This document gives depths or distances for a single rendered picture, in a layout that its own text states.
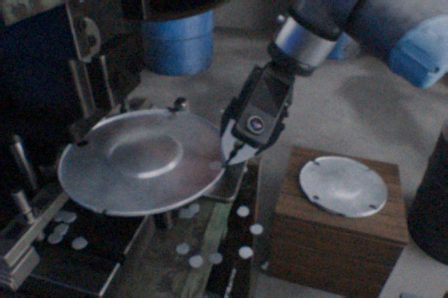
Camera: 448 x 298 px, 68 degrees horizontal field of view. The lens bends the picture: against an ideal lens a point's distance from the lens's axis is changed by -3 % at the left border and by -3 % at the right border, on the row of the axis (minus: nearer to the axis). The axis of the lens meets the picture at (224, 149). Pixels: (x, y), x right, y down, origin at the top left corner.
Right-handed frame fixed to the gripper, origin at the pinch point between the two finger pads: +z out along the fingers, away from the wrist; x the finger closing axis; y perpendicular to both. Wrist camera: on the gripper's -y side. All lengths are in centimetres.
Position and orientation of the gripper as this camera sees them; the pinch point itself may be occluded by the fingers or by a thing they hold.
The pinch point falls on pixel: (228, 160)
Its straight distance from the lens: 55.8
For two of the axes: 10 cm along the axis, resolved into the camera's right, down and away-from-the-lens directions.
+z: -4.1, 6.8, 6.1
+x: -8.8, -4.6, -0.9
